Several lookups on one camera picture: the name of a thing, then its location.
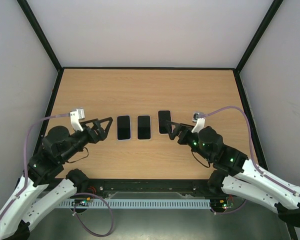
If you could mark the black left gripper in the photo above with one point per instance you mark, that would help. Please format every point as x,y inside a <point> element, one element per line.
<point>101,135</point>

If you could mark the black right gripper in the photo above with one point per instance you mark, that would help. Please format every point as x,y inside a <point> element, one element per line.
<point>180,135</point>

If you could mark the blue-edged black phone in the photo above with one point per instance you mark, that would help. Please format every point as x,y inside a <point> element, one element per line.
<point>163,120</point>

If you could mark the lilac phone case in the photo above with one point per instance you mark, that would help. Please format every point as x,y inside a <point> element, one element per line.
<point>131,127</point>

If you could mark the beige phone case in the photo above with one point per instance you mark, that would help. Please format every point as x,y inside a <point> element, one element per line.
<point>151,127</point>

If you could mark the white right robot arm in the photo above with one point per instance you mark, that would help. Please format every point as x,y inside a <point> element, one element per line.
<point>237,174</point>

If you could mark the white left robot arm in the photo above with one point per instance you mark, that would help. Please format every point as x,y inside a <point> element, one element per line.
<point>23,211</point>

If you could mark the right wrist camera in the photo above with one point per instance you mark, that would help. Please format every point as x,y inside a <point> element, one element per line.
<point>199,119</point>

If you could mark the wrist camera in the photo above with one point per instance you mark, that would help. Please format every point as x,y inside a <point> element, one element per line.
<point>75,116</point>
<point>199,119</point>

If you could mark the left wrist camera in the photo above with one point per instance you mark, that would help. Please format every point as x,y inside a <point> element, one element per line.
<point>75,116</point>

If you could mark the black front frame rail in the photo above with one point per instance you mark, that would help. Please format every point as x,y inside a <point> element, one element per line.
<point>192,187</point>

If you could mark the white slotted cable duct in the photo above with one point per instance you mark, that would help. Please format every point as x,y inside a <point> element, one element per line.
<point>138,204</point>

